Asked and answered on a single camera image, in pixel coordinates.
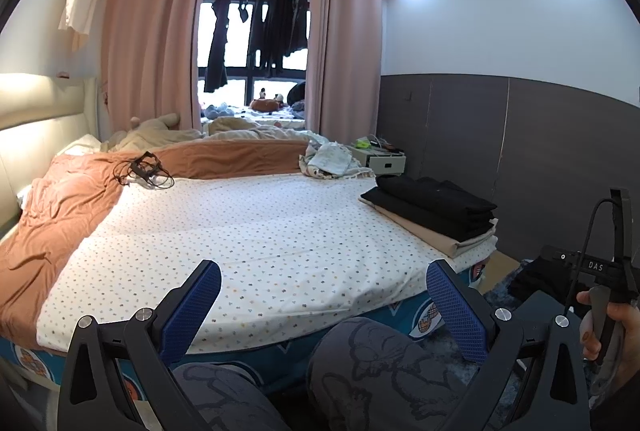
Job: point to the row of hanging dark clothes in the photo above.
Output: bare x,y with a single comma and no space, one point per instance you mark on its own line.
277,26

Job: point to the light blue plush toy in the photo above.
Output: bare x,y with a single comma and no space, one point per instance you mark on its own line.
216,110

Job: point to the folded black garment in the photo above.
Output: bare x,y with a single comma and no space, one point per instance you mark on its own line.
450,228

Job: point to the crumpled light cloth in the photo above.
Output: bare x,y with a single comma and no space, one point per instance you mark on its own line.
330,158

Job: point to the beige duvet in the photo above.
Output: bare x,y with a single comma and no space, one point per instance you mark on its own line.
250,128

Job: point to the white pillow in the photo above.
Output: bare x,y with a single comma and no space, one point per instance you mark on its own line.
40,141
82,146

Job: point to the orange blanket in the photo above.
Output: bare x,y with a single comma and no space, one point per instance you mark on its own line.
65,211

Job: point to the beige plush toy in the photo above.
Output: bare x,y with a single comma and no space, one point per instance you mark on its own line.
150,131

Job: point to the folded beige cloth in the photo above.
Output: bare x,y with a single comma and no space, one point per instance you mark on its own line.
440,243

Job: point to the bed with teal printed base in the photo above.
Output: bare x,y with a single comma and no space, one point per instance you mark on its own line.
400,313

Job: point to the pink curtain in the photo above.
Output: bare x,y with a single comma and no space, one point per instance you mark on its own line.
345,51
150,36

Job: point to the hanging long black coat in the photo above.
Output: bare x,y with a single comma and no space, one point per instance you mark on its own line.
217,46

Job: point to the dark round bag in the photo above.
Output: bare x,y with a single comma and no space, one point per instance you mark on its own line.
299,95

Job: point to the white nightstand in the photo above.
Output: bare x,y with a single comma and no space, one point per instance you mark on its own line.
385,163

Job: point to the brown cardboard sheet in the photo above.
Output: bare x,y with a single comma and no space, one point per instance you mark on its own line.
495,268

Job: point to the small hanging black garment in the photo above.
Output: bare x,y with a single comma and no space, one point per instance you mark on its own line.
243,12

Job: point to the brown plush toy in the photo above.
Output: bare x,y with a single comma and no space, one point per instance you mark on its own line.
265,105

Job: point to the person's right hand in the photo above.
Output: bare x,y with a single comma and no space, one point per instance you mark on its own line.
625,323

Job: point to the white dotted bed sheet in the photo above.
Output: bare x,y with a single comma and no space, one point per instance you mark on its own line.
250,236

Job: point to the dark clothing pile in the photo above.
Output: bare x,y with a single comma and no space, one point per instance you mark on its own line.
540,276

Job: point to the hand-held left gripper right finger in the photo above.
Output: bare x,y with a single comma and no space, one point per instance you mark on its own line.
457,311

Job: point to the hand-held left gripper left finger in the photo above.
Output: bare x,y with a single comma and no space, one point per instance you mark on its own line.
192,306

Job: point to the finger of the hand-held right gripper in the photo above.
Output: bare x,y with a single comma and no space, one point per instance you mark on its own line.
557,254

